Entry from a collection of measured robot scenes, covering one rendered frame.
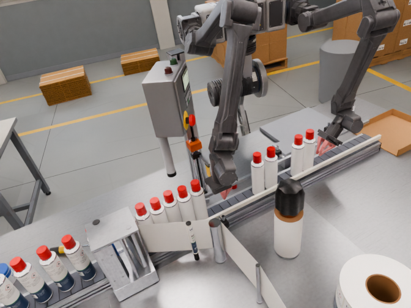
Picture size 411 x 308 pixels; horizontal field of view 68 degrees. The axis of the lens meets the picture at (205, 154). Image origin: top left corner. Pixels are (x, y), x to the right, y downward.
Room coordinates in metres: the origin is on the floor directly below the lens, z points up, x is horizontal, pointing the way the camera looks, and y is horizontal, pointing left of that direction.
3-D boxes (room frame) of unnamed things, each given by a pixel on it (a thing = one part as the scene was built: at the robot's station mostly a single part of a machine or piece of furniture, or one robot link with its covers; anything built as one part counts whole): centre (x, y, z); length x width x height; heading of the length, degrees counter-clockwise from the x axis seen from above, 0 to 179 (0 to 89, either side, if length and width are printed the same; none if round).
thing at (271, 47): (4.75, -0.88, 0.45); 1.20 x 0.83 x 0.89; 12
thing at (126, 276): (0.62, 0.31, 1.01); 0.14 x 0.13 x 0.26; 112
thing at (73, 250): (0.65, 0.47, 0.98); 0.05 x 0.05 x 0.20
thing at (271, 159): (0.94, -0.26, 0.98); 0.05 x 0.05 x 0.20
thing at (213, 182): (0.79, -0.04, 1.12); 0.10 x 0.07 x 0.07; 111
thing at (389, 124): (1.23, -0.98, 0.85); 0.30 x 0.26 x 0.04; 112
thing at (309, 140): (1.02, -0.44, 0.98); 0.05 x 0.05 x 0.20
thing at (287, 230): (0.63, -0.23, 1.03); 0.09 x 0.09 x 0.30
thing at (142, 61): (5.30, 0.85, 0.10); 0.64 x 0.52 x 0.20; 98
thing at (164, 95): (0.90, 0.08, 1.38); 0.17 x 0.10 x 0.19; 167
